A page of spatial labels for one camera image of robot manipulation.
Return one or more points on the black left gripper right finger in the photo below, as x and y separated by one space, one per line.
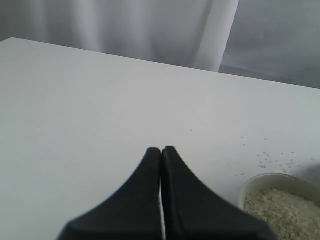
192 211

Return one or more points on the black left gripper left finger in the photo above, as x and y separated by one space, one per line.
131 213

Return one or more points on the white ceramic bowl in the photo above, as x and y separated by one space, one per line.
279 181

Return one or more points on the spilled rice grains on table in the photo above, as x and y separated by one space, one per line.
237 153

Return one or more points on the rice in white bowl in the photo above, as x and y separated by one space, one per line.
290 217

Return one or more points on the white backdrop curtain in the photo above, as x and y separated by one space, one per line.
275 40

